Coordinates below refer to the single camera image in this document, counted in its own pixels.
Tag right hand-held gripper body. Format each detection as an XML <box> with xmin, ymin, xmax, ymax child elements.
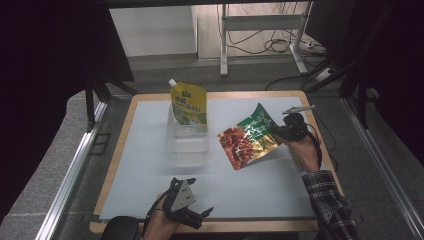
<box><xmin>277</xmin><ymin>104</ymin><xmax>316</xmax><ymax>141</ymax></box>

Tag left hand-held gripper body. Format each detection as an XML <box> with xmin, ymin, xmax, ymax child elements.
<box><xmin>162</xmin><ymin>177</ymin><xmax>205</xmax><ymax>230</ymax></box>

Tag green and red snack packet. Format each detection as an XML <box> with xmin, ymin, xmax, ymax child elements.
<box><xmin>217</xmin><ymin>102</ymin><xmax>284</xmax><ymax>171</ymax></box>

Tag clear plastic container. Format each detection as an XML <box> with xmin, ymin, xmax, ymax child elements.
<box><xmin>165</xmin><ymin>105</ymin><xmax>211</xmax><ymax>168</ymax></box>

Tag yellow spout pouch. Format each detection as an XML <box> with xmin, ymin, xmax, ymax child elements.
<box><xmin>168</xmin><ymin>78</ymin><xmax>208</xmax><ymax>133</ymax></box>

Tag person's right hand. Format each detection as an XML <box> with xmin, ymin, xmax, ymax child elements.
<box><xmin>283</xmin><ymin>132</ymin><xmax>322</xmax><ymax>174</ymax></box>

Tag person's left hand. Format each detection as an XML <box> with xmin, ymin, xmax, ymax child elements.
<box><xmin>143</xmin><ymin>193</ymin><xmax>183</xmax><ymax>240</ymax></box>

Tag white power strip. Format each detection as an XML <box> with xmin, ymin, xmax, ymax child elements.
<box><xmin>314</xmin><ymin>67</ymin><xmax>335</xmax><ymax>83</ymax></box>

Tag black stand legs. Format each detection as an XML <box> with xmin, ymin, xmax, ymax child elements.
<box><xmin>84</xmin><ymin>73</ymin><xmax>140</xmax><ymax>133</ymax></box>
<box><xmin>305</xmin><ymin>58</ymin><xmax>372</xmax><ymax>130</ymax></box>

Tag black curtain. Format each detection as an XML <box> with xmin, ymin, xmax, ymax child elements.
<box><xmin>0</xmin><ymin>0</ymin><xmax>135</xmax><ymax>221</ymax></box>
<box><xmin>304</xmin><ymin>0</ymin><xmax>424</xmax><ymax>164</ymax></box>

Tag right hand-held gripper black cable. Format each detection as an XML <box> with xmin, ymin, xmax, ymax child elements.
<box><xmin>303</xmin><ymin>122</ymin><xmax>324</xmax><ymax>168</ymax></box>

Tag hand-held gripper black cable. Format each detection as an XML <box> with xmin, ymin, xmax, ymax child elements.
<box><xmin>142</xmin><ymin>194</ymin><xmax>168</xmax><ymax>236</ymax></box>
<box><xmin>303</xmin><ymin>122</ymin><xmax>324</xmax><ymax>168</ymax></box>

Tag left hand-held gripper black cable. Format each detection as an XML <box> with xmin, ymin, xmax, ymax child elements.
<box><xmin>142</xmin><ymin>194</ymin><xmax>168</xmax><ymax>236</ymax></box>

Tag thin black cable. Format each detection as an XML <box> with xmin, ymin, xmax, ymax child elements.
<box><xmin>312</xmin><ymin>108</ymin><xmax>340</xmax><ymax>173</ymax></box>

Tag tangle of black floor cables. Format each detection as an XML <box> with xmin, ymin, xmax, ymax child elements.
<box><xmin>216</xmin><ymin>2</ymin><xmax>326</xmax><ymax>58</ymax></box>

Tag aluminium frame rail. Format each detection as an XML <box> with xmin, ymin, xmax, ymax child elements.
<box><xmin>342</xmin><ymin>97</ymin><xmax>424</xmax><ymax>240</ymax></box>
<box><xmin>35</xmin><ymin>99</ymin><xmax>108</xmax><ymax>240</ymax></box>

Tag black floor bracket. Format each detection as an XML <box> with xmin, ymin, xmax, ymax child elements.
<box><xmin>88</xmin><ymin>132</ymin><xmax>112</xmax><ymax>156</ymax></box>

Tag white metal desk frame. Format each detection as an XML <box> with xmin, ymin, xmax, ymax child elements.
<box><xmin>219</xmin><ymin>2</ymin><xmax>313</xmax><ymax>77</ymax></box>

